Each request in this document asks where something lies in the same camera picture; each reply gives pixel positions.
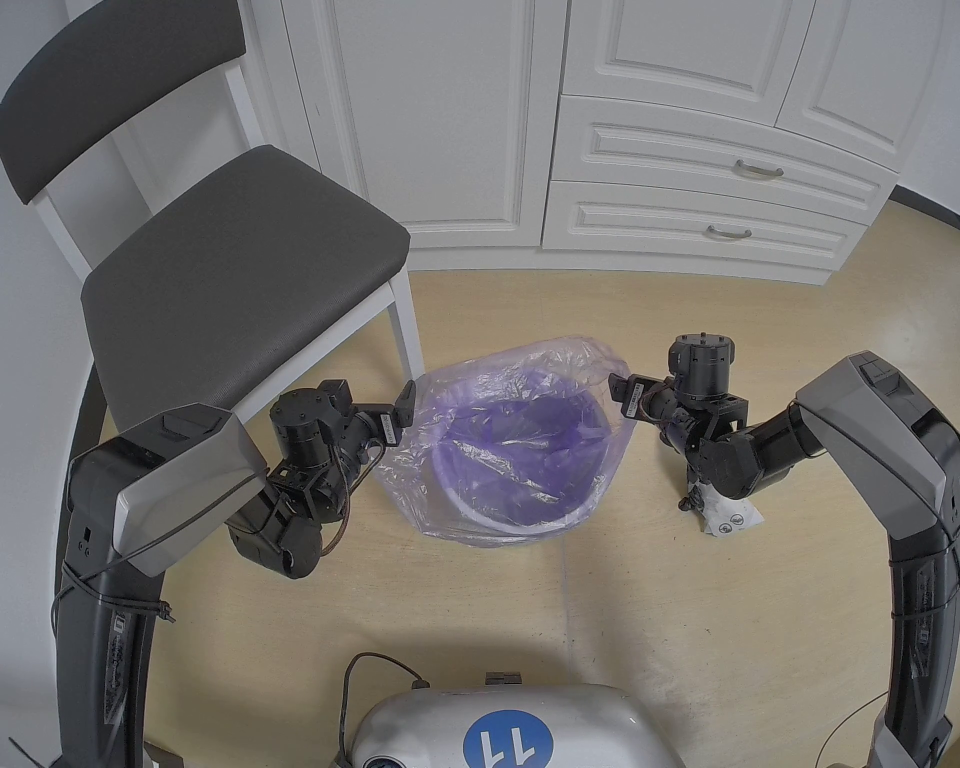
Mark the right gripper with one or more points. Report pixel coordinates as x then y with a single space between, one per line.
651 405

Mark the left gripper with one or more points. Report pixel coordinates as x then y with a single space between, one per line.
369 426

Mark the purple plastic bag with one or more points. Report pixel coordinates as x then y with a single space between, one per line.
480 450

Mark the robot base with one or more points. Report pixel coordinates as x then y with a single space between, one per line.
510 724

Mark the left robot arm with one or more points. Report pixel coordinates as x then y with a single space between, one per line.
172 472

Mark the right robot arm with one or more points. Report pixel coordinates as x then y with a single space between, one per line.
862 442

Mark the purple trash bin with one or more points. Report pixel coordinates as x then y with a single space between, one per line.
525 517

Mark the white printed wrapper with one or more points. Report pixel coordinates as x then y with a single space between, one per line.
724 517

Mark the white chair grey seat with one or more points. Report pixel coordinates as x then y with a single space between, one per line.
240 277

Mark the white wardrobe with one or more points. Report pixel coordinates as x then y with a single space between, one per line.
675 150

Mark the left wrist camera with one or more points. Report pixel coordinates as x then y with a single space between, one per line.
334 395

